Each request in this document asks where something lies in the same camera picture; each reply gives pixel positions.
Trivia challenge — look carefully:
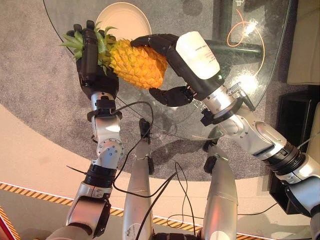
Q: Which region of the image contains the orange cable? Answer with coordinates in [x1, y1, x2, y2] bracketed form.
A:
[226, 8, 266, 65]

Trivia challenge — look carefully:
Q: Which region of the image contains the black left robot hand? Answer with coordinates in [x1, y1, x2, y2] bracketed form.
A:
[66, 20, 120, 101]

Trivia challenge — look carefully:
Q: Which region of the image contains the black cabinet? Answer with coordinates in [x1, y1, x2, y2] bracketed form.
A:
[268, 89, 320, 216]

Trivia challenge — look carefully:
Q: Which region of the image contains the silver robot leg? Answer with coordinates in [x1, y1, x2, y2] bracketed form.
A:
[200, 139, 239, 240]
[122, 118, 155, 240]

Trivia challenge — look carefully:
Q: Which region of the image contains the silver left robot leg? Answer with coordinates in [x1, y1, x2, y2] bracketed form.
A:
[122, 118, 155, 240]

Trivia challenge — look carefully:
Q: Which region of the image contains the yellow pineapple with green crown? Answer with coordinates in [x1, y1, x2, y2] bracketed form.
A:
[59, 21, 169, 90]

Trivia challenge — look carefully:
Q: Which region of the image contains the round glass table top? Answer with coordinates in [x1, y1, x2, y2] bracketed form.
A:
[42, 0, 294, 141]

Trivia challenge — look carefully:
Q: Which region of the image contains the white round plate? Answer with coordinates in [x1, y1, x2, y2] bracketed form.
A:
[94, 1, 153, 45]

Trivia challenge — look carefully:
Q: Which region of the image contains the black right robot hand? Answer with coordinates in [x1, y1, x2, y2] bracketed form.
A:
[130, 30, 225, 108]

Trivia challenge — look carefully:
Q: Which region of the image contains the silver right robot leg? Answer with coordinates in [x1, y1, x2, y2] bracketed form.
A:
[200, 139, 239, 240]

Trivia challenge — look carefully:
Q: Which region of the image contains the grey carpet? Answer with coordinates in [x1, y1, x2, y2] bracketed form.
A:
[0, 0, 320, 182]

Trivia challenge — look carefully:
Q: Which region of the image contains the black robot waist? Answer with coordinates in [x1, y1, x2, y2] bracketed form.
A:
[152, 232, 202, 240]

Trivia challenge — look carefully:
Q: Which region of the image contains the thin black cable on floor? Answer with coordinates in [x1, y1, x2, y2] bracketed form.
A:
[134, 161, 279, 240]

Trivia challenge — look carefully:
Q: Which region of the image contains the yellow black hazard tape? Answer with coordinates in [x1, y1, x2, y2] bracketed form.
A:
[0, 182, 266, 240]

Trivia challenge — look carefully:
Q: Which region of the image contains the dark green table base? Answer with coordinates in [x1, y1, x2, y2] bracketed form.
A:
[206, 0, 262, 55]

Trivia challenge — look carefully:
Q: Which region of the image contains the beige sofa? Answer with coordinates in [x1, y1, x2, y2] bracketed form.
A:
[286, 0, 320, 86]

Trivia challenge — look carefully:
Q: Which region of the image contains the black cable at left wrist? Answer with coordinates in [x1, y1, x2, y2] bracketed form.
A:
[112, 100, 179, 199]

